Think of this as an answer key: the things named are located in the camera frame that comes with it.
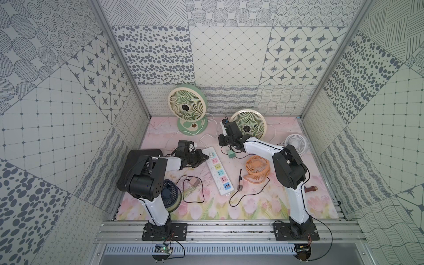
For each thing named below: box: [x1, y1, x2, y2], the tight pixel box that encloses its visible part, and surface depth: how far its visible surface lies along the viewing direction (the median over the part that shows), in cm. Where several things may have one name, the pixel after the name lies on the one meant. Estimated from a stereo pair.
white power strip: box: [203, 146, 235, 197], surface depth 92 cm
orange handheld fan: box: [243, 155, 271, 184], surface depth 88 cm
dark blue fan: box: [160, 178, 183, 213], surface depth 83 cm
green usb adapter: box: [227, 149, 236, 159], surface depth 100 cm
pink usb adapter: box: [188, 176, 201, 188], surface depth 90 cm
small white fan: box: [284, 133, 310, 156], surface depth 95 cm
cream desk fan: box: [229, 108, 268, 140], surface depth 98 cm
